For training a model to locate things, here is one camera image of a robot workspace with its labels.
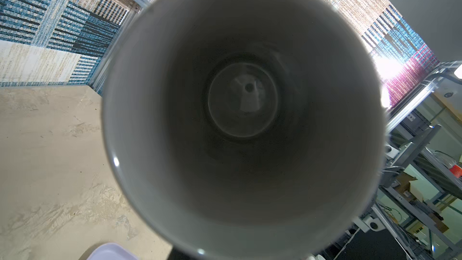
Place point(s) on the grey mug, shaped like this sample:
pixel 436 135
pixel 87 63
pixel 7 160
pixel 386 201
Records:
pixel 244 129

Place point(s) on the lavender silicone tray mat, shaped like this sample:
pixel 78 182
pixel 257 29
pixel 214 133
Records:
pixel 111 251

